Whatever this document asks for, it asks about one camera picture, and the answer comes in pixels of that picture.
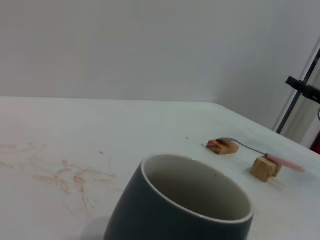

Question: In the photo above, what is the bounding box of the black stand clamp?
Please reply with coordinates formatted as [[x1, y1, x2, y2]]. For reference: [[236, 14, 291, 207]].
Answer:
[[285, 76, 320, 105]]

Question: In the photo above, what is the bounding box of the red object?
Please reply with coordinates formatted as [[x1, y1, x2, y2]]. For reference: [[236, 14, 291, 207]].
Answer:
[[309, 136, 320, 151]]

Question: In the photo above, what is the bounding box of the stained wooden rest block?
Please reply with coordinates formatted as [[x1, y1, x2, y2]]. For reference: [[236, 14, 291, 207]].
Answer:
[[206, 139, 240, 156]]

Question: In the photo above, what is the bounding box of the pink handled metal spoon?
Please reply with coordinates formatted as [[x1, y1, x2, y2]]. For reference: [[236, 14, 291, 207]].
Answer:
[[216, 137, 306, 173]]

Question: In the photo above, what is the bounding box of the notched pale wooden block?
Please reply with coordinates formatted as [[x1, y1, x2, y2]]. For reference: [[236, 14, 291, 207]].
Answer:
[[249, 154, 283, 184]]

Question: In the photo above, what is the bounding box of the dark grey ceramic cup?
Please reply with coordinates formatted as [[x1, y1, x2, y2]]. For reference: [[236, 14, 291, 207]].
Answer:
[[103, 153, 255, 240]]

